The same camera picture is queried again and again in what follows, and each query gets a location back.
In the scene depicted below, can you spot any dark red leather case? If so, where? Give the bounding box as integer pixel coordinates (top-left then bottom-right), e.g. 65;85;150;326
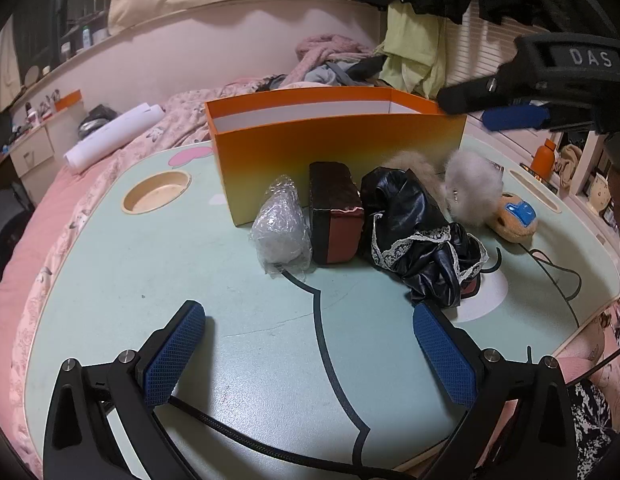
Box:
308;161;366;266

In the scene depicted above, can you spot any black braided cable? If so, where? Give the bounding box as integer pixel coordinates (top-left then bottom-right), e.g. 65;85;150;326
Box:
166;394;427;480

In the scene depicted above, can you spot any beige cloth bundle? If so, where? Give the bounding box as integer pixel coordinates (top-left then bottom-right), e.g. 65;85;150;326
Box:
559;143;589;192

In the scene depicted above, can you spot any black white floral cloth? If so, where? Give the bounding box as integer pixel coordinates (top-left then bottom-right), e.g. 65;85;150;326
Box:
564;379;616;480

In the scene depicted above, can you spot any clear plastic bag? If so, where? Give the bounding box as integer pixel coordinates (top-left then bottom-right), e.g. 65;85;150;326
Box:
250;174;313;277

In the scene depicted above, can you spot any white paper roll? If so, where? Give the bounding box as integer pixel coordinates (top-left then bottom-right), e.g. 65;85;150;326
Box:
63;102;167;171

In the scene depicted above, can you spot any grey fur pompom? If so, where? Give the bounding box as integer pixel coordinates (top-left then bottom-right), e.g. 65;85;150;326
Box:
442;150;505;227

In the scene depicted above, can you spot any pink fluffy garment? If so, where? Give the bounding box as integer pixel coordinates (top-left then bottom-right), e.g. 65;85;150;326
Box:
294;33;377;79

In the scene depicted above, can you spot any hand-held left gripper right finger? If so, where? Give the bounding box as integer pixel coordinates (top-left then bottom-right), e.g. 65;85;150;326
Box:
412;303;576;480

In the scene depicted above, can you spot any orange bottle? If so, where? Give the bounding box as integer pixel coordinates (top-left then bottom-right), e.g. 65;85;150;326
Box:
530;139;558;179

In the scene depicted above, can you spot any white dotted mug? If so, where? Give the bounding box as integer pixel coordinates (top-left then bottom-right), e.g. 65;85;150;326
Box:
586;172;614;217

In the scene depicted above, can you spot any tan plush toy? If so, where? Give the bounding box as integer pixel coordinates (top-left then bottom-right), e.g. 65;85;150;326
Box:
491;192;539;244

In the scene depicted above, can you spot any grey black bag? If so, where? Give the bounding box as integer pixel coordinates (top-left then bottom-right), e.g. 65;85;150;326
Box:
77;104;117;139

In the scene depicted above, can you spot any yellow-green hanging garment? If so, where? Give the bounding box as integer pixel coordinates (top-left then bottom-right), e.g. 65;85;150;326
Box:
376;0;454;99

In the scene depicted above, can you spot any small orange box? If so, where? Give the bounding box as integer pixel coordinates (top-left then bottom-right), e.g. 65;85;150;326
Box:
53;89;84;112

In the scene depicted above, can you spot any white dresser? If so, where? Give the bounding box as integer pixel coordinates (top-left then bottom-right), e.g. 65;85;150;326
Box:
9;109;87;178

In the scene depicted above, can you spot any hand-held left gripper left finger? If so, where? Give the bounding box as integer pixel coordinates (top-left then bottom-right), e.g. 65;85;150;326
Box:
42;300;207;480

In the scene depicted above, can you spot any pile of dark clothes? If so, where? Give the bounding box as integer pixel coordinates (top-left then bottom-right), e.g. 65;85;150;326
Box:
262;54;388;92

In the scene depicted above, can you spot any thin black cable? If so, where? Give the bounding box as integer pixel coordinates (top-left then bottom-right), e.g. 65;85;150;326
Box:
564;342;620;392

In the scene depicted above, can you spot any black lace-trimmed garment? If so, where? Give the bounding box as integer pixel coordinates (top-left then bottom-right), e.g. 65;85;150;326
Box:
360;167;491;311

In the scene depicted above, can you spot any orange cardboard box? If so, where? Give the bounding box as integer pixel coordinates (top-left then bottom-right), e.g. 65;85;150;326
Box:
205;86;468;229

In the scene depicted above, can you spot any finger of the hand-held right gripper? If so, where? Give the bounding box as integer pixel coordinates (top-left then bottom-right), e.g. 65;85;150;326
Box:
436;72;521;116
482;102;552;132

